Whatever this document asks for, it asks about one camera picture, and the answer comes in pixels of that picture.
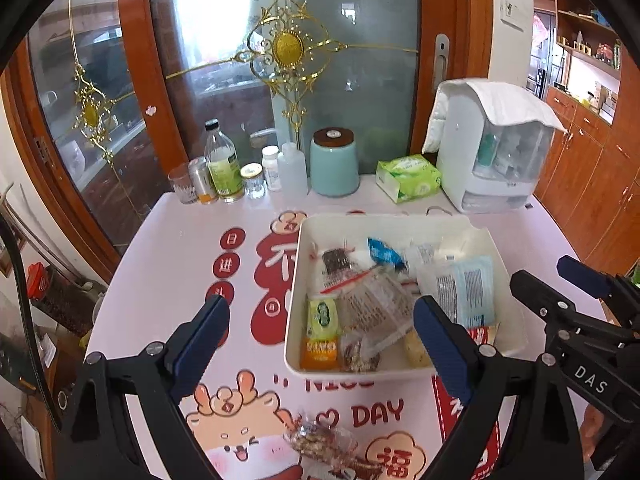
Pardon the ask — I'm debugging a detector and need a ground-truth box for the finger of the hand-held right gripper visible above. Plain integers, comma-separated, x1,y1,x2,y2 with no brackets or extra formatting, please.
509,269,640,346
556,254,640,323

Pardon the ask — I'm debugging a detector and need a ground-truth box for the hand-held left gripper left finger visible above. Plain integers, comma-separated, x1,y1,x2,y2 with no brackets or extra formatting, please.
59,294,232,480

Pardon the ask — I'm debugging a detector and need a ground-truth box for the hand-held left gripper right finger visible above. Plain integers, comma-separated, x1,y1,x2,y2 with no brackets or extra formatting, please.
412,295,586,480

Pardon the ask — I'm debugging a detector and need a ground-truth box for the red and white wafer packet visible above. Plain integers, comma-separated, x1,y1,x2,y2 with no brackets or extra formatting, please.
467,325,501,348

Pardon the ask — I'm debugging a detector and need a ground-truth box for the white and pale blue packet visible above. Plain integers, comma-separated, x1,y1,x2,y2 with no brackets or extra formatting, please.
417,255,498,331

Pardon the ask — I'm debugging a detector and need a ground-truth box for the clear biscuit packet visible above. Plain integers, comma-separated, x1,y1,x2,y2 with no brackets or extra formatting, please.
337,270,426,356

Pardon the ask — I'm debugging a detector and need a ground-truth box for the small blue snack packet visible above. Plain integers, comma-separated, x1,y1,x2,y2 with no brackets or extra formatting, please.
367,237,407,273

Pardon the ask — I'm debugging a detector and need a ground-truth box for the green and yellow candy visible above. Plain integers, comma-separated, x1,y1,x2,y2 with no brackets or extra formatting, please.
306,296,342,341

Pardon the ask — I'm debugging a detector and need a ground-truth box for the white plastic tray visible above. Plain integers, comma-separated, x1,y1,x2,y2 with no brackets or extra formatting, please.
283,212,530,380

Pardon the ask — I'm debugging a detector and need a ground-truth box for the person's right hand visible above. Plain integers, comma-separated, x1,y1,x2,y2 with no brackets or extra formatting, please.
580,404,610,455

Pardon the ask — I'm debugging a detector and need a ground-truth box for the pale rice cracker packet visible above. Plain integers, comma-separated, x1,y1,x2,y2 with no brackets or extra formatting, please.
402,332,433,367

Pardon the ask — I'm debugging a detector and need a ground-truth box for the clear white snack packet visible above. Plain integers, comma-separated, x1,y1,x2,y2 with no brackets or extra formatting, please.
402,240,451,276

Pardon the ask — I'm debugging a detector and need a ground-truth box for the printed pink table cover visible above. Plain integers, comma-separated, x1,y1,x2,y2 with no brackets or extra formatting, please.
85,175,621,480

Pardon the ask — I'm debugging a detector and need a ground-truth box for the white packet with red stripe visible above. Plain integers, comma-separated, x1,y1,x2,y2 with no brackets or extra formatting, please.
312,250,386,297

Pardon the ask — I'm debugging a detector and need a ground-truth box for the orange sachet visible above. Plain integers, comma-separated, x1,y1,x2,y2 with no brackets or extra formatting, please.
300,337,342,371

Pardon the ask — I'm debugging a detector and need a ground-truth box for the white cosmetic storage box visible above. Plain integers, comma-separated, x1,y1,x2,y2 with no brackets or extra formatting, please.
436,80,556,213

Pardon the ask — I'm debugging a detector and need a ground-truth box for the dark brown snack packet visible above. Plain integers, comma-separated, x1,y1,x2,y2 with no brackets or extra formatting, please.
320,246,353,276

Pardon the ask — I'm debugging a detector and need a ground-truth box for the dark jar with red lid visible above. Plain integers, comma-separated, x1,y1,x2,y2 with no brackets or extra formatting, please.
26,262,96,336

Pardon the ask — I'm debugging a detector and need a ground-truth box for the small drinking glass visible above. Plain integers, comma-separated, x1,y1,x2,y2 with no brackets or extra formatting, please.
168,165,200,205

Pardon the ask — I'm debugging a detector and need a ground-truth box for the orange drink can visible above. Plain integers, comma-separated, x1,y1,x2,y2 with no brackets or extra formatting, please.
189,157,219,204

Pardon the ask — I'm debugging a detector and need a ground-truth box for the green tissue pack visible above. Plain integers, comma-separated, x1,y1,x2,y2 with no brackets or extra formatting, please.
376,154,443,204

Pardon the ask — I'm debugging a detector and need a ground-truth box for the small glass jar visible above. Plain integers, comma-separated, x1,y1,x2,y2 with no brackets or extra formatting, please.
240,164,266,200

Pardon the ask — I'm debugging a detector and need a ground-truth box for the glass bottle with green label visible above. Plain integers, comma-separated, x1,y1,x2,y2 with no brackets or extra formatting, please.
204,119,246,203

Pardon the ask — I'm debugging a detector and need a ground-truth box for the white folded towel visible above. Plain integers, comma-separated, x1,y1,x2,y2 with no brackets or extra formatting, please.
422,78,568,155

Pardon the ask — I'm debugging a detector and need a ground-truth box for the white pill bottle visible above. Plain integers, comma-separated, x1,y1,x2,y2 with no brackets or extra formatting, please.
262,145,282,192

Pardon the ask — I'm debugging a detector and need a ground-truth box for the white plastic bottle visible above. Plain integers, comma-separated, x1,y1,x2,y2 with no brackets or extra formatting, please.
277,142,310,197

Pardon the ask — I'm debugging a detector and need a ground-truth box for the teal canister with brown lid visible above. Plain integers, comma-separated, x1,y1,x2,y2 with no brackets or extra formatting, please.
310,127,361,197

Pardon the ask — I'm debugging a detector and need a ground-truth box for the dark entry door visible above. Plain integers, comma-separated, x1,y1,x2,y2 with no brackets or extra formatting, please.
525,10,556,101

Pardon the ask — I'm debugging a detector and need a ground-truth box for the glass sliding door gold ornament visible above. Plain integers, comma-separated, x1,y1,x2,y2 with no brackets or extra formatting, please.
10,0,191,281
117,0,493,221

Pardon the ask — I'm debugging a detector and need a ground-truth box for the wooden wall cabinet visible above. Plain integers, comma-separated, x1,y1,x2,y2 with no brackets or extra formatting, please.
532,0,640,261

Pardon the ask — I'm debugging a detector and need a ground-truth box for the black cable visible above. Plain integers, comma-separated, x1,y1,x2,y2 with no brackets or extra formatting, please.
0,217,53,416

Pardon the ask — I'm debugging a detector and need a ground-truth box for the silver door handle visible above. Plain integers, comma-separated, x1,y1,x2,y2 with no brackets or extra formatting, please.
432,34,451,95

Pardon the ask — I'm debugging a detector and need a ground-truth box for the white wall switch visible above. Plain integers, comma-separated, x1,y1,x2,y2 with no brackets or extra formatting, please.
500,0,526,28

